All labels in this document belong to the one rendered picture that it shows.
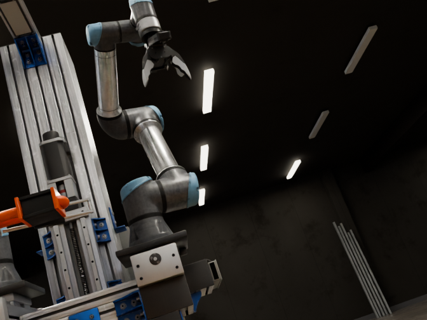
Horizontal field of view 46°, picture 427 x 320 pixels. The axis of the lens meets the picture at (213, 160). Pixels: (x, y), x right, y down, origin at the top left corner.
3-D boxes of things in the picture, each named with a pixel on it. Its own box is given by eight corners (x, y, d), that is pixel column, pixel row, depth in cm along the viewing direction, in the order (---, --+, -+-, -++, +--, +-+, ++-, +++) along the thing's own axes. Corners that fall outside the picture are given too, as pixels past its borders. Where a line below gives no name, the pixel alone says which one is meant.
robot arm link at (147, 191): (125, 228, 171) (115, 191, 176) (163, 219, 176) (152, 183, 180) (129, 217, 161) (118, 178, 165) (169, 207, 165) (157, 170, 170)
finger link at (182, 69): (193, 81, 168) (171, 65, 168) (197, 72, 162) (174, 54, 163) (187, 87, 166) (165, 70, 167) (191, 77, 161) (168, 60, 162)
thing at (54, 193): (18, 220, 105) (13, 197, 107) (28, 227, 112) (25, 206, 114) (58, 207, 107) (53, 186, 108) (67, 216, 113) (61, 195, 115)
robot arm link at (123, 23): (115, 32, 183) (117, 13, 173) (145, 29, 187) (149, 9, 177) (120, 51, 180) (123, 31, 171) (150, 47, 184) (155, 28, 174)
